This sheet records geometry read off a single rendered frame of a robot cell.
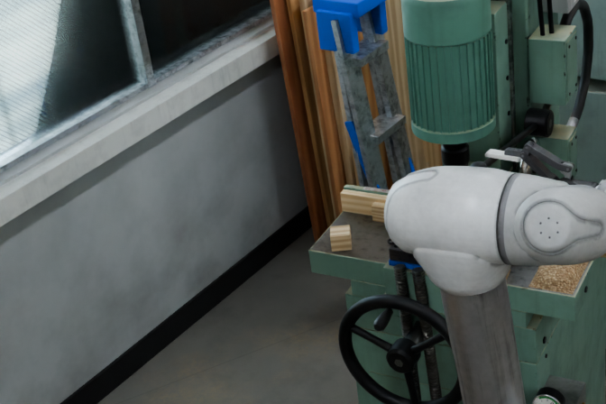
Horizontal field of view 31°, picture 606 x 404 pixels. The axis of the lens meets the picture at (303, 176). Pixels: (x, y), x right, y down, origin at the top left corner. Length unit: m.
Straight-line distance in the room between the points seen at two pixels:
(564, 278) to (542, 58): 0.47
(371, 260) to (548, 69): 0.56
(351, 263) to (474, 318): 0.79
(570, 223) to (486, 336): 0.30
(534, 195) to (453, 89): 0.74
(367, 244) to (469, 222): 0.93
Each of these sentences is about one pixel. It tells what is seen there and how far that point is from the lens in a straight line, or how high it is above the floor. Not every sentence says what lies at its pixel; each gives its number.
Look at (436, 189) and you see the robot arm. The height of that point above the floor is 1.43.
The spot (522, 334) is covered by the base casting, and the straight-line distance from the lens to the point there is 2.36.
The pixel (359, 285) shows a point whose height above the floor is 0.83.
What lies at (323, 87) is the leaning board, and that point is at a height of 0.71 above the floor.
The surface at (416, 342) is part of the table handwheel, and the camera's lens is 2.29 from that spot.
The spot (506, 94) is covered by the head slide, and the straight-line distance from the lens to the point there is 2.43.
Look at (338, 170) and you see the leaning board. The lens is 3.87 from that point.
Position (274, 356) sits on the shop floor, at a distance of 3.66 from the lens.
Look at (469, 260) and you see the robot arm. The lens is 1.58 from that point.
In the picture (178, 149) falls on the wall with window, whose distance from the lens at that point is 3.62.
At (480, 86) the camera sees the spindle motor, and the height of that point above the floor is 1.28.
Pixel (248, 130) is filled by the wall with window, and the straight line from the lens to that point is 3.89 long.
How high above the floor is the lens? 2.20
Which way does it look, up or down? 28 degrees down
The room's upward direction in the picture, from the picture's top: 8 degrees counter-clockwise
